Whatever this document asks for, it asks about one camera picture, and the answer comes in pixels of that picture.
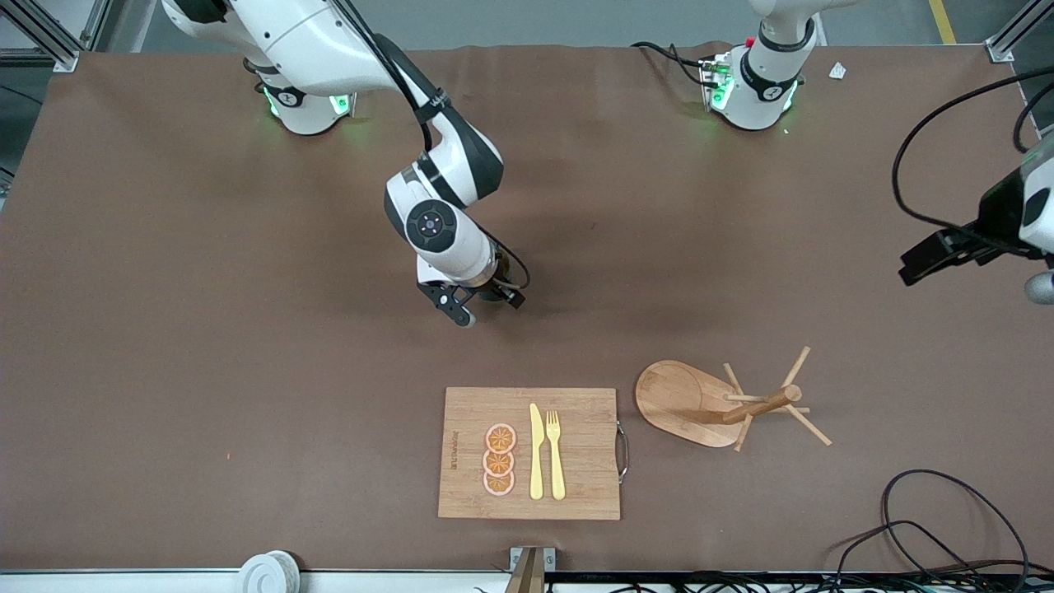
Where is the wooden mug tree stand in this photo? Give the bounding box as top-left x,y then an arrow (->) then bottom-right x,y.
635,346 -> 832,453

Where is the white tape roll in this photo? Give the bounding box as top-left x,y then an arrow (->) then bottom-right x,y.
237,550 -> 300,593

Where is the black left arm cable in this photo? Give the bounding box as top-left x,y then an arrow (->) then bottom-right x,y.
893,68 -> 1054,241
1012,81 -> 1054,156

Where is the bamboo cutting board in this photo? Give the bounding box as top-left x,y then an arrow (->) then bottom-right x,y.
437,387 -> 631,521

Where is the metal table edge bracket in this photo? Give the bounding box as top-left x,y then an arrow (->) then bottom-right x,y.
504,546 -> 557,593

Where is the brown table mat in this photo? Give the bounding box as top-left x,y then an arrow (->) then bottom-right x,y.
0,41 -> 1054,574

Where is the black cable bundle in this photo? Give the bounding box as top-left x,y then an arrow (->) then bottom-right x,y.
473,519 -> 1054,593

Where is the black left base cable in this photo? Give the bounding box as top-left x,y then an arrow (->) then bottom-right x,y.
632,41 -> 711,88

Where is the black looped floor cable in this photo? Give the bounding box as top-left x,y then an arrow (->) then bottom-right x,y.
879,469 -> 1032,593

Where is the aluminium frame profile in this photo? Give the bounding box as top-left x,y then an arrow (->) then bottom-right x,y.
0,0 -> 116,73
986,0 -> 1054,64

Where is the yellow plastic fork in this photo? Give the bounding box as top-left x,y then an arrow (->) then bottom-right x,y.
546,409 -> 567,502

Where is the yellow plastic knife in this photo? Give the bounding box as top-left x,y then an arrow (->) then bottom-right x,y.
529,403 -> 546,501

